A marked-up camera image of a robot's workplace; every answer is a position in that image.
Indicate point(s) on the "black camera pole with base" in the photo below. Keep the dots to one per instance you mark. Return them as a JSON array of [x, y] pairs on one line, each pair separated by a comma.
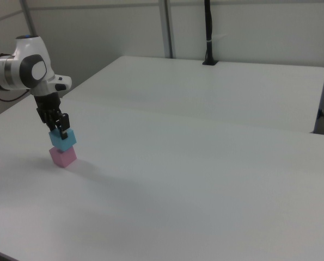
[[208, 27]]

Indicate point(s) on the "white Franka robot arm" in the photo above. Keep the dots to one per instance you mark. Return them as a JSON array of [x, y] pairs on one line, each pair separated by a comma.
[[23, 54]]

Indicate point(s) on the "blue foam cube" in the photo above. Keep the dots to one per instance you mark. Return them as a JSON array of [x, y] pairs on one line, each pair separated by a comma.
[[65, 142]]

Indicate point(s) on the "pink foam cube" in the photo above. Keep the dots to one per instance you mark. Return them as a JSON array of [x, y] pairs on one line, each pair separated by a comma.
[[63, 157]]

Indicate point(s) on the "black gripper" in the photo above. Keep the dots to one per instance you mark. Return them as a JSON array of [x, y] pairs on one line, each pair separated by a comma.
[[47, 102]]

